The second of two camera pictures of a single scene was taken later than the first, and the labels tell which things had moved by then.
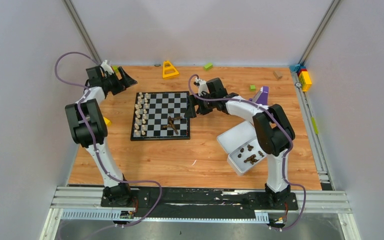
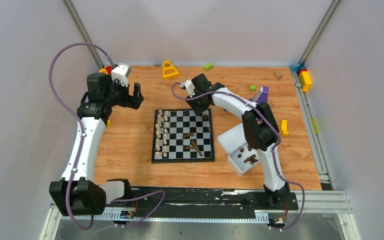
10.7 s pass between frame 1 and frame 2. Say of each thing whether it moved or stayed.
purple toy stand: stayed
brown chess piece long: moved
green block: stayed
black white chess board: moved
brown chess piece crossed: moved
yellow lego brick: stayed
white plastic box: stayed
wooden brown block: stayed
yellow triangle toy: stayed
